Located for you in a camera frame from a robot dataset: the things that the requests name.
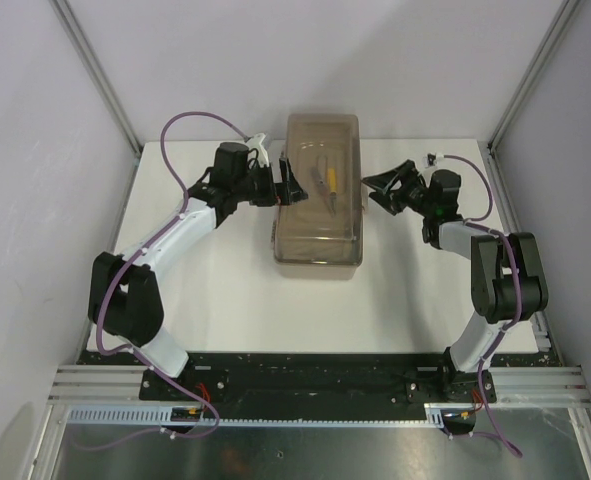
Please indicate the blue red handled screwdriver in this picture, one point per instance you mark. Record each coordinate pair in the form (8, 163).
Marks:
(320, 184)

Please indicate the aluminium frame post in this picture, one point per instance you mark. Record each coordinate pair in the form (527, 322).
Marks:
(74, 30)
(551, 41)

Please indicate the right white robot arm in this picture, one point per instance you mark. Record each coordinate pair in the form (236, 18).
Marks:
(508, 284)

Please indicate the left aluminium frame post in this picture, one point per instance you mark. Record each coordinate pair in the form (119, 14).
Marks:
(74, 30)

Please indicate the white slotted cable duct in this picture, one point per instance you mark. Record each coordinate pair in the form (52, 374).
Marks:
(158, 416)

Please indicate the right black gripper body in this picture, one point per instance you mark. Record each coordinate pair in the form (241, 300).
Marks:
(413, 195)

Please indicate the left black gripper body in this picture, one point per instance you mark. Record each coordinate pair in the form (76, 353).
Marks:
(262, 188)

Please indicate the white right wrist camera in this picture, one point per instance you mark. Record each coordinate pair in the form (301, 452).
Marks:
(433, 158)

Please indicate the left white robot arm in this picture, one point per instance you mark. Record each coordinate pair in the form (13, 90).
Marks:
(125, 302)

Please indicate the right aluminium frame post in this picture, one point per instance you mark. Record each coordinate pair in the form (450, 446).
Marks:
(551, 41)

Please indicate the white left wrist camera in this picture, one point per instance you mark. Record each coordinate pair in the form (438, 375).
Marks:
(258, 145)

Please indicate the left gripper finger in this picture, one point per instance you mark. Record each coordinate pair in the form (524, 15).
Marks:
(289, 194)
(287, 176)

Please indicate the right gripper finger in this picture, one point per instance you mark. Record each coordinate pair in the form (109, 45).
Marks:
(392, 179)
(390, 205)

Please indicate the beige plastic tool box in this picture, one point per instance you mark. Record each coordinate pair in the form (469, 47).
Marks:
(322, 237)

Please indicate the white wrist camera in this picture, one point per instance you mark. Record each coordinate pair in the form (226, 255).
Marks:
(258, 145)
(433, 158)

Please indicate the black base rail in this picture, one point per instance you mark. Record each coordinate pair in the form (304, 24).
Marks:
(320, 387)

